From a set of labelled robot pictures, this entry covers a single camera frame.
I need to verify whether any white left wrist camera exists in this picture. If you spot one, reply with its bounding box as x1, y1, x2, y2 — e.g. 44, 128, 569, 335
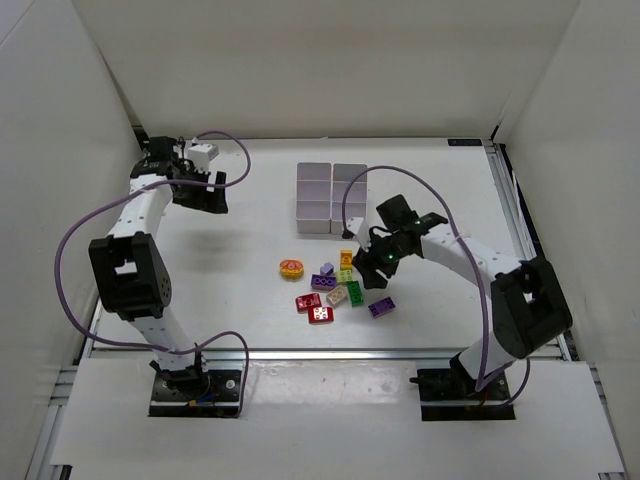
186, 143, 219, 169

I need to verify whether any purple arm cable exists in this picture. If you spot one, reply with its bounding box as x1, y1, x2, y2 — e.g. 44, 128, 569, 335
53, 130, 252, 419
339, 165, 532, 404

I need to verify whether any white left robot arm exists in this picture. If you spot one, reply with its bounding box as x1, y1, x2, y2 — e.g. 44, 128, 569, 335
88, 136, 228, 380

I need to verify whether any orange lego brick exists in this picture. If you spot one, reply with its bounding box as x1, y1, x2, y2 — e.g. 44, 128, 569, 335
340, 250, 353, 270

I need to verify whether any orange round lego piece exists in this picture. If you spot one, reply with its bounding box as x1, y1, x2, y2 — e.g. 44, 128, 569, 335
279, 259, 304, 280

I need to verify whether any small lilac lego brick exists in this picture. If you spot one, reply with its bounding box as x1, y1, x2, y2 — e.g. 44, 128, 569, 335
320, 262, 334, 276

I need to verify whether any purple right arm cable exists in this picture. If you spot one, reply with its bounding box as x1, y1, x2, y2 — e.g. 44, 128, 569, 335
339, 165, 532, 404

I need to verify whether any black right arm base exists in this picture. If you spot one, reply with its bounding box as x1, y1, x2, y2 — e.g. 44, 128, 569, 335
409, 368, 516, 422

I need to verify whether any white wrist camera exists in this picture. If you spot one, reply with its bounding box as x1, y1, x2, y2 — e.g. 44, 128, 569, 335
186, 143, 219, 169
342, 217, 371, 251

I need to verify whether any light green lego brick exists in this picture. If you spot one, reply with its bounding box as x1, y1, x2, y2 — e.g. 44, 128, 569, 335
335, 269, 353, 284

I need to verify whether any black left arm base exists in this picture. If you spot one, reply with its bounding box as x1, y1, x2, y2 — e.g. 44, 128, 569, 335
148, 369, 244, 418

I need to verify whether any purple lego brick right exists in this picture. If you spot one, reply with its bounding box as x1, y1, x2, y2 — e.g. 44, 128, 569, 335
368, 297, 396, 319

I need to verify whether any red lego brick left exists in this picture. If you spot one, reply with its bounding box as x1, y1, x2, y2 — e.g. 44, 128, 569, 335
295, 293, 322, 313

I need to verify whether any purple lego brick with holes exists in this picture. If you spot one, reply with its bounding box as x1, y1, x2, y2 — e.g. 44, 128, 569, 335
310, 274, 337, 291

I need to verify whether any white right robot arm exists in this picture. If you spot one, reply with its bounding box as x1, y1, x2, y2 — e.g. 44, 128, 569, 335
344, 195, 573, 391

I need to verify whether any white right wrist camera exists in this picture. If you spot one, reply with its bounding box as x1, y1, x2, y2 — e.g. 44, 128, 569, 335
342, 217, 371, 251

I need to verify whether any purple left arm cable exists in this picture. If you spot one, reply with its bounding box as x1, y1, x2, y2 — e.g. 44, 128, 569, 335
53, 130, 252, 419

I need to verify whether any dark green lego brick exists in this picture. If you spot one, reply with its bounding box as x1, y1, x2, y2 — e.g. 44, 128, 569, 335
346, 281, 364, 307

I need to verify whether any red lego brick with dots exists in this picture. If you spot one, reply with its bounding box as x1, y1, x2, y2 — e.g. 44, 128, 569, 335
307, 306, 334, 325

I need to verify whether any tan lego brick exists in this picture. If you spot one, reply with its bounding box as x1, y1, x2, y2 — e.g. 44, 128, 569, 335
326, 285, 349, 307

